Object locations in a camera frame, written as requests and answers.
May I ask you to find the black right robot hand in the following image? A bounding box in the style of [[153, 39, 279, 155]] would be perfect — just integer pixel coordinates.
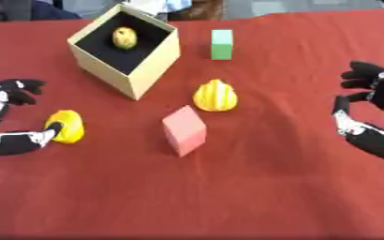
[[331, 60, 384, 164]]

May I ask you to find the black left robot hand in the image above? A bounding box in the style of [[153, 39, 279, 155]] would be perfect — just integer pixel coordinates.
[[0, 78, 66, 158]]

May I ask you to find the tan cardboard box black inside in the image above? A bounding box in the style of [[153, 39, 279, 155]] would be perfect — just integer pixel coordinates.
[[66, 3, 183, 101]]

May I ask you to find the person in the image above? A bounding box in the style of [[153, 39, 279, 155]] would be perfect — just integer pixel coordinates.
[[0, 0, 84, 23]]

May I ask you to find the yellow-green round toy fruit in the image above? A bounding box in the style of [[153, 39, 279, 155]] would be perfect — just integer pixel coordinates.
[[110, 26, 140, 51]]

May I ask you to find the yellow striped toy pumpkin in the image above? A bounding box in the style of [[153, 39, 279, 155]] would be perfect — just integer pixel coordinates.
[[192, 78, 240, 113]]

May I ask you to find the pink rectangular block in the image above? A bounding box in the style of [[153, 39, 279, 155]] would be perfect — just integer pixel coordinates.
[[160, 104, 209, 158]]

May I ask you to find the green rectangular block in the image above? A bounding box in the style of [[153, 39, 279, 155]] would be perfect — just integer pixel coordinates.
[[210, 29, 235, 61]]

